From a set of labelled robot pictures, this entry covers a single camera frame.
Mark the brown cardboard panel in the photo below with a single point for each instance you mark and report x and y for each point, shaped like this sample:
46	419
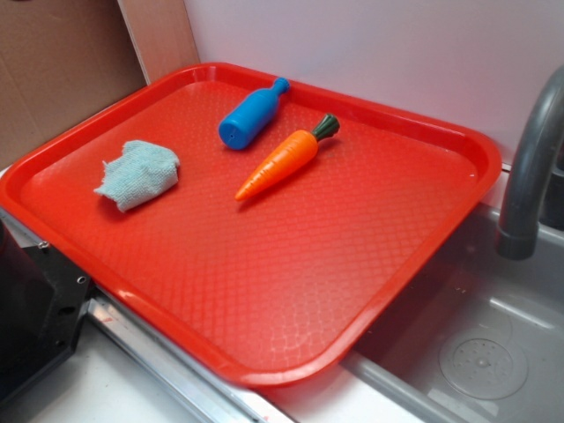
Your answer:
61	62

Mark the light blue cloth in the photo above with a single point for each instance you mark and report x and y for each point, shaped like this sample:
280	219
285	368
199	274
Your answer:
143	172

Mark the orange toy carrot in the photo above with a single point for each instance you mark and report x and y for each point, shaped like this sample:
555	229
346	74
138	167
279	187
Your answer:
290	156

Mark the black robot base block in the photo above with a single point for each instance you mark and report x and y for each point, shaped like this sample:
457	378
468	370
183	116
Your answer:
44	299

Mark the silver metal rail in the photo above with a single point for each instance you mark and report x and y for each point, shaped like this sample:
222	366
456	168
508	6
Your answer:
123	371

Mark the grey toy sink basin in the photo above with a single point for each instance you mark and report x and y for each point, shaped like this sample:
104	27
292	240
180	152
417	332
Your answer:
474	337

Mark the grey sink faucet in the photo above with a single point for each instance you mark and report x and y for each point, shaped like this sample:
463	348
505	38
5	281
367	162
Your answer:
534	192

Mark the light wooden board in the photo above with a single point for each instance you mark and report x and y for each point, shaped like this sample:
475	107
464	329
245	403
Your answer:
161	35

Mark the blue toy bottle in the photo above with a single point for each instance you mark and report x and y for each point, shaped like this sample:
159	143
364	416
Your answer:
242	125

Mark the red plastic tray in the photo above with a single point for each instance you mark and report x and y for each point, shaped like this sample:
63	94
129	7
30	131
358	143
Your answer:
273	289

